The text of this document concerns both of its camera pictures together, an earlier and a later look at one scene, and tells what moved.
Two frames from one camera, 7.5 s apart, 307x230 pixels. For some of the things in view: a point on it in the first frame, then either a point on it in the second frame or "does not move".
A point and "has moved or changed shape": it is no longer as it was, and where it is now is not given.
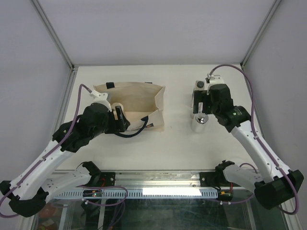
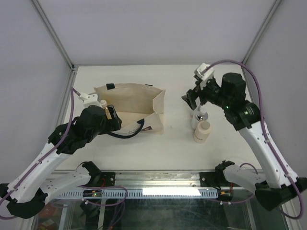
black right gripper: [201, 96] -> [191, 95]
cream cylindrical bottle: [114, 111] -> [202, 130]
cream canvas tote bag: [139, 99] does not move
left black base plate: [105, 179] does not move
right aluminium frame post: [260, 32] does not move
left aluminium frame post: [54, 35] does not move
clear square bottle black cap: [199, 85] has moved or changed shape
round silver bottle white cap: [201, 118] does not move
